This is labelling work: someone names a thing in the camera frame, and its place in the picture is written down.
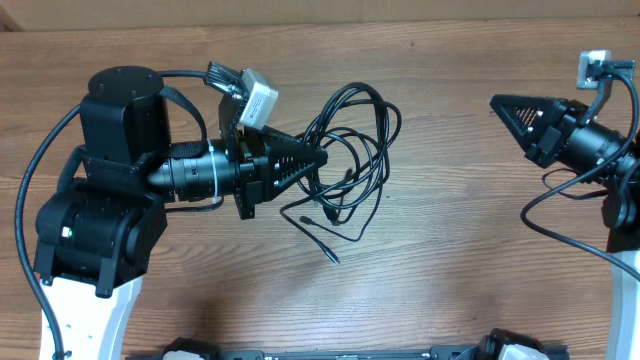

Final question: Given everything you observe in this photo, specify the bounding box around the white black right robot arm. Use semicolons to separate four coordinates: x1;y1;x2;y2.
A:
490;94;639;359

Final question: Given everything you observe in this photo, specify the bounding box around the black usb cable one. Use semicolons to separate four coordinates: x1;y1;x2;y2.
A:
294;82;403;227

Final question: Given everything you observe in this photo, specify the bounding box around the brown cardboard backboard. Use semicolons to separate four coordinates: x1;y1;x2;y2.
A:
1;0;639;31

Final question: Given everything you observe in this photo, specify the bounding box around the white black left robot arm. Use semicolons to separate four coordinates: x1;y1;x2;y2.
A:
34;63;327;359

